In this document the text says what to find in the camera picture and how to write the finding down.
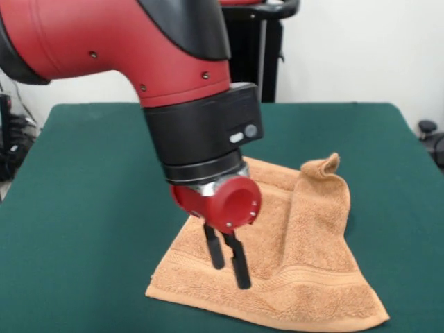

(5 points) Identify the thin grey cable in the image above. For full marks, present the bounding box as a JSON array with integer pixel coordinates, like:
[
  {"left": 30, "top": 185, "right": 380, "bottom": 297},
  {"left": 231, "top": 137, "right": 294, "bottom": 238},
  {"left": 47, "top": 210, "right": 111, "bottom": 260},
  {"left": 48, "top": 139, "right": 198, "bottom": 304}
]
[{"left": 10, "top": 83, "right": 37, "bottom": 122}]

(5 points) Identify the grey office chair base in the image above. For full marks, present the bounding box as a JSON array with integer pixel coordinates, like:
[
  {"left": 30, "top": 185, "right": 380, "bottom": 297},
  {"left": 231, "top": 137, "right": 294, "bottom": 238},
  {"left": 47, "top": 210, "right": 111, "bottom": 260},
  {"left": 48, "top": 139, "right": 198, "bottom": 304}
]
[{"left": 418, "top": 119, "right": 444, "bottom": 171}]

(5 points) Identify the black electronics box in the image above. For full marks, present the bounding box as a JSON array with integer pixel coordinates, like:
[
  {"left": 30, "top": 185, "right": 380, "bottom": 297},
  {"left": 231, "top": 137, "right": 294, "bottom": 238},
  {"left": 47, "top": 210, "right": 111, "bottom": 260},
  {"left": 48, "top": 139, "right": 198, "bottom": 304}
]
[{"left": 0, "top": 92, "right": 39, "bottom": 183}]

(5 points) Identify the dark green table cloth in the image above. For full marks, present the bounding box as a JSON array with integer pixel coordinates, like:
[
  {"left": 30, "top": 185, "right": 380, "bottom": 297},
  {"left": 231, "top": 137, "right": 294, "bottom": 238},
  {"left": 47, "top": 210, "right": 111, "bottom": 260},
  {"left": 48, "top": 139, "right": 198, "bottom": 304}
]
[{"left": 0, "top": 101, "right": 444, "bottom": 333}]

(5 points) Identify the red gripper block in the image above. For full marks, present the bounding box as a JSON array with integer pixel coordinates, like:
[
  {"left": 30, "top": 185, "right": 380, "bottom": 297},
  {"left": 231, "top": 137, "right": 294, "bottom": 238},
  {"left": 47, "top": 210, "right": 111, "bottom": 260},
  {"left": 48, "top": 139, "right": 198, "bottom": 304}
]
[{"left": 170, "top": 176, "right": 262, "bottom": 290}]

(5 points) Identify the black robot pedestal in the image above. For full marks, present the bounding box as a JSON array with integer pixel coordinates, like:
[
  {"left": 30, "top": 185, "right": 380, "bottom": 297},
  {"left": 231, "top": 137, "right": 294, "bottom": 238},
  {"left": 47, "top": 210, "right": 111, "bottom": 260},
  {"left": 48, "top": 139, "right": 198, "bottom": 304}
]
[{"left": 220, "top": 0, "right": 302, "bottom": 104}]

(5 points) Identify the tan terry towel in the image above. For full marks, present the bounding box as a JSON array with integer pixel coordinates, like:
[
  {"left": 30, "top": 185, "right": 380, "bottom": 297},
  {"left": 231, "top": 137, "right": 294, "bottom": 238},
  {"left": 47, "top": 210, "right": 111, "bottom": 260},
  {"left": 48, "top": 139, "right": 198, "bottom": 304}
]
[{"left": 144, "top": 151, "right": 391, "bottom": 330}]

